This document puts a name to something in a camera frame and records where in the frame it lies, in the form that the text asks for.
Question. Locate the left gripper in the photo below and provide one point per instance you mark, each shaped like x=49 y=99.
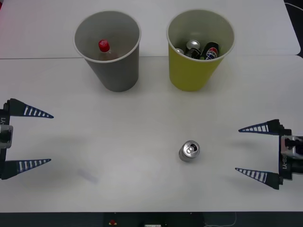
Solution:
x=5 y=117

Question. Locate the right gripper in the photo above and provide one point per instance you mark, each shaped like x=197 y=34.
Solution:
x=286 y=165

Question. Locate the silver grey drink can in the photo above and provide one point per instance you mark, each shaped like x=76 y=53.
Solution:
x=188 y=152

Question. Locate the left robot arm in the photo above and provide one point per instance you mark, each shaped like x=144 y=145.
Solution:
x=6 y=137

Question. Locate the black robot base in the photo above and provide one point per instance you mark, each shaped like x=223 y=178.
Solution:
x=59 y=220

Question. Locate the yellow-green plastic waste bin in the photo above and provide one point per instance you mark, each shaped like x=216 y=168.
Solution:
x=187 y=73

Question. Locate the black can with blue-red print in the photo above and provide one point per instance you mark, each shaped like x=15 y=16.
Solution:
x=211 y=51

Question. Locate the grey plastic waste bin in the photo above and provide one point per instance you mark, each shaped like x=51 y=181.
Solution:
x=118 y=75

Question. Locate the red button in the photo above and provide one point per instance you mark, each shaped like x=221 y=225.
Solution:
x=112 y=222

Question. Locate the red-capped plastic bottle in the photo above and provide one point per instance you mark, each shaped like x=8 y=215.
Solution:
x=104 y=45

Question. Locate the small silver-topped can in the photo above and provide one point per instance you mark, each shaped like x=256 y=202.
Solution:
x=180 y=51

